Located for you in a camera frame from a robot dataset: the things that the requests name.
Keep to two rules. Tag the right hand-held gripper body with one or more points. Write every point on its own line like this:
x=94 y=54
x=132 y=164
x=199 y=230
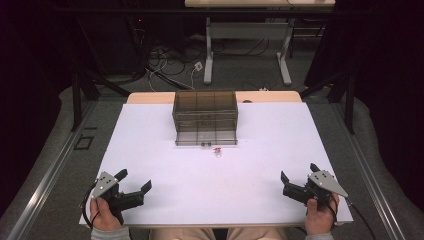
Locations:
x=325 y=183

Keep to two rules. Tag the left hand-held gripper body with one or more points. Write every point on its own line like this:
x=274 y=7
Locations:
x=104 y=184

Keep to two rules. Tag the transparent brown drawer cabinet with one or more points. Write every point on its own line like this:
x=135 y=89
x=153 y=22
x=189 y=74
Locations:
x=205 y=116

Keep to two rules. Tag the person's left hand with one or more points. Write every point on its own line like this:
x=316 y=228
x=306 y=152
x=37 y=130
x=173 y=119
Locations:
x=104 y=216

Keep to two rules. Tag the person's right hand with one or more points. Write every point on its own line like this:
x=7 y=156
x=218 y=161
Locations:
x=319 y=218

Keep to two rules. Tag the square floor hatch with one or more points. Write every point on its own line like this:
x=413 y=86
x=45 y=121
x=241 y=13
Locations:
x=83 y=142

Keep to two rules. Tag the black metal stand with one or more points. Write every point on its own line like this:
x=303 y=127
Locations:
x=345 y=96
x=81 y=96

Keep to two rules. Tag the white table cover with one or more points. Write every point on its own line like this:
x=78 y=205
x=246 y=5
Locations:
x=213 y=180

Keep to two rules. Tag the person's legs beige pants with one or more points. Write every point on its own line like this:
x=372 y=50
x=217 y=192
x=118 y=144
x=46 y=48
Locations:
x=218 y=234

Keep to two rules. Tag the white-framed background table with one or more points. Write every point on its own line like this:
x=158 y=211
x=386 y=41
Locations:
x=248 y=31

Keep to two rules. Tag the aluminium floor rail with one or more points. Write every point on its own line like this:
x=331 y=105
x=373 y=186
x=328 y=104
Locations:
x=50 y=173
x=370 y=176

